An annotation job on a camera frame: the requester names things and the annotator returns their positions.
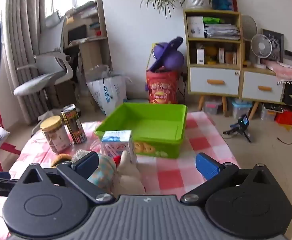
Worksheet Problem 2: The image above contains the purple jump ball toy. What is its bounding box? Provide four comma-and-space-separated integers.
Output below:
148, 37, 185, 72

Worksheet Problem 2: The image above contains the pink cloth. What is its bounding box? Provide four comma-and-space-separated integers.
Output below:
261, 59, 292, 83

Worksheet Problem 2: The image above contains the camera on small tripod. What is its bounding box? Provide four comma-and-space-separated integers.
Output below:
223, 114, 252, 143

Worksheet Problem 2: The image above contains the grey mesh puff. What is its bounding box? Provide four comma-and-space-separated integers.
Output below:
71, 149, 88, 163

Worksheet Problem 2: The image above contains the pastel patchwork plush toy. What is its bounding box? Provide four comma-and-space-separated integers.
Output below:
87, 152, 117, 191

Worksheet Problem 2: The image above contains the red box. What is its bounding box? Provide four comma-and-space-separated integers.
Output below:
275, 110, 292, 126

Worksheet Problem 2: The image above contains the burger plush toy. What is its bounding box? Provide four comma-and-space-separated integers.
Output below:
50, 154, 73, 168

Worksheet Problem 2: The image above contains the white plush toy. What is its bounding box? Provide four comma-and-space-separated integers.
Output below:
113, 151, 146, 196

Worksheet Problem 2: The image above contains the red white checked tablecloth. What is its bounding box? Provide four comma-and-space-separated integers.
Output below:
0, 112, 241, 240

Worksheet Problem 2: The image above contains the white grey office chair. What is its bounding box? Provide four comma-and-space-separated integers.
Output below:
13, 17, 74, 105

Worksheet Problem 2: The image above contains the low wooden drawer cabinet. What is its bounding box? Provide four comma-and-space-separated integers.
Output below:
241, 64, 286, 120

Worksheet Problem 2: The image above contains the tall wooden shelf cabinet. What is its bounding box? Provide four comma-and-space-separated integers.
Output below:
183, 9, 243, 117

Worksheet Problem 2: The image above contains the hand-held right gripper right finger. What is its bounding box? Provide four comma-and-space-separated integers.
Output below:
180, 153, 277, 204

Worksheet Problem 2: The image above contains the green packet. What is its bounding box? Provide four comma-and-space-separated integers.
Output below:
203, 17, 224, 25

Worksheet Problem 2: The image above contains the white box on shelf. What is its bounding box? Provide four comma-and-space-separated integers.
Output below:
187, 16, 205, 38

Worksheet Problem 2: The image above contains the green plastic bin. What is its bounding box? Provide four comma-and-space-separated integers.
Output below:
94, 102, 188, 159

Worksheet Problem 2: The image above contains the round white racket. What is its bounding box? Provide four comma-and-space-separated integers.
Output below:
241, 15, 257, 42

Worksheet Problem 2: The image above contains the red snack bucket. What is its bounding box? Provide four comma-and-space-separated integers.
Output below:
146, 69, 179, 105

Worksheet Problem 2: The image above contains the blue white milk carton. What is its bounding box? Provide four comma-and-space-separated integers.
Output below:
101, 130, 138, 166

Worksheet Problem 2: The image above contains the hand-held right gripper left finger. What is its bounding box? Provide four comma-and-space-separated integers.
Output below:
16, 152, 114, 204

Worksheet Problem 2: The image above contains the black yellow drink can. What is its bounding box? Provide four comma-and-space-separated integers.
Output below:
61, 104, 87, 145

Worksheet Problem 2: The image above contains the blue lid storage box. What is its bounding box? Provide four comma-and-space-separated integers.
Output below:
229, 98, 253, 119

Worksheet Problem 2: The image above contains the clear storage box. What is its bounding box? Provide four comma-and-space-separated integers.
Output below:
203, 97, 223, 116

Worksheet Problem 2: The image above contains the wooden desk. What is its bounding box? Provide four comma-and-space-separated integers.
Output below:
60, 0, 113, 105

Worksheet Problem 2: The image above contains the white paper bag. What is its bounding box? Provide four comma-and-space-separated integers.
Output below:
86, 74, 128, 117

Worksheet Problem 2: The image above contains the stack of papers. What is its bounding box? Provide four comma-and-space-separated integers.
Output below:
204, 23, 240, 40

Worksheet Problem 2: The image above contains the white desk fan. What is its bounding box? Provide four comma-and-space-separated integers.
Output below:
250, 34, 272, 69

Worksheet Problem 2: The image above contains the clear jar with gold lid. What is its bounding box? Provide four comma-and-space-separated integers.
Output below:
40, 115, 71, 155

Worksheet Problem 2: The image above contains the beige curtain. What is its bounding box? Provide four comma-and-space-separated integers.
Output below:
1, 0, 74, 126

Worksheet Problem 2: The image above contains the black picture frame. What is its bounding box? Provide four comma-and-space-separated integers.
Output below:
261, 28, 284, 63

